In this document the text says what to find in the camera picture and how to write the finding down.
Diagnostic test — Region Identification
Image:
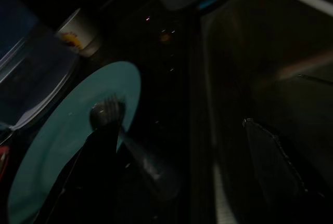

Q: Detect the steel kitchen sink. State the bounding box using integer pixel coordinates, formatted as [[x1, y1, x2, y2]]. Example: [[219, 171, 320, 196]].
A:
[[199, 0, 333, 224]]

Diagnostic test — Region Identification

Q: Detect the teal round plate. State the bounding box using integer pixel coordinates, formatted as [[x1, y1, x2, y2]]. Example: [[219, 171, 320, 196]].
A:
[[7, 61, 142, 224]]

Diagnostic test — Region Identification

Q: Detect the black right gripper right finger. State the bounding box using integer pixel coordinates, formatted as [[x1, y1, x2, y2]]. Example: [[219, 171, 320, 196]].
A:
[[242, 117, 327, 224]]

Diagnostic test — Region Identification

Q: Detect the clear plastic container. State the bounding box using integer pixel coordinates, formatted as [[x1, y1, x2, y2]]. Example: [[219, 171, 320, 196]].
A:
[[0, 23, 80, 131]]

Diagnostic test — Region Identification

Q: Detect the white cup with yellow print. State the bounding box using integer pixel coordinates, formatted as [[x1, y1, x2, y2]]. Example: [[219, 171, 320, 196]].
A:
[[55, 7, 104, 58]]

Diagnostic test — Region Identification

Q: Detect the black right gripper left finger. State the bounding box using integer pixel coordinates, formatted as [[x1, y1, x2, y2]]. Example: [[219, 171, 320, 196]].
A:
[[39, 124, 122, 224]]

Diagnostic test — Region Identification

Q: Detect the red packet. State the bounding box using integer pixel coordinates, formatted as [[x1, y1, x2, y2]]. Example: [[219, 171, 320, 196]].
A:
[[0, 145, 11, 185]]

